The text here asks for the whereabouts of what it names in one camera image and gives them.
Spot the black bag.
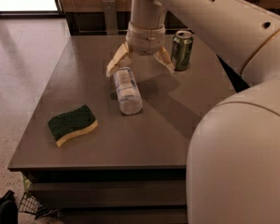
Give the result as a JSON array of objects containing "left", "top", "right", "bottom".
[{"left": 0, "top": 190, "right": 18, "bottom": 224}]

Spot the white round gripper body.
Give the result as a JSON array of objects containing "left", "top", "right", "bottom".
[{"left": 126, "top": 22, "right": 165, "bottom": 55}]

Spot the black wire basket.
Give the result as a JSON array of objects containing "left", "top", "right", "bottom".
[{"left": 18, "top": 193, "right": 57, "bottom": 219}]

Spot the green soda can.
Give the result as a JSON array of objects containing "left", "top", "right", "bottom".
[{"left": 171, "top": 30, "right": 193, "bottom": 71}]

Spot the clear plastic water bottle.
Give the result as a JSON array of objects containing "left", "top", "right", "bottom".
[{"left": 113, "top": 67, "right": 143, "bottom": 115}]

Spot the grey drawer cabinet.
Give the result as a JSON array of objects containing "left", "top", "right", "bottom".
[{"left": 8, "top": 35, "right": 233, "bottom": 224}]

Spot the left metal wall bracket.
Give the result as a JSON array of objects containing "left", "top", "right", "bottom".
[{"left": 103, "top": 0, "right": 119, "bottom": 35}]

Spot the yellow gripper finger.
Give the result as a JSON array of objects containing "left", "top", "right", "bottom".
[
  {"left": 154, "top": 47, "right": 175, "bottom": 73},
  {"left": 105, "top": 42, "right": 132, "bottom": 77}
]

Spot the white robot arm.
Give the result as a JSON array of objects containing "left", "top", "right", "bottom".
[{"left": 106, "top": 0, "right": 280, "bottom": 224}]

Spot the green and yellow sponge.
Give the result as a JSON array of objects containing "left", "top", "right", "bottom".
[{"left": 48, "top": 105, "right": 98, "bottom": 147}]

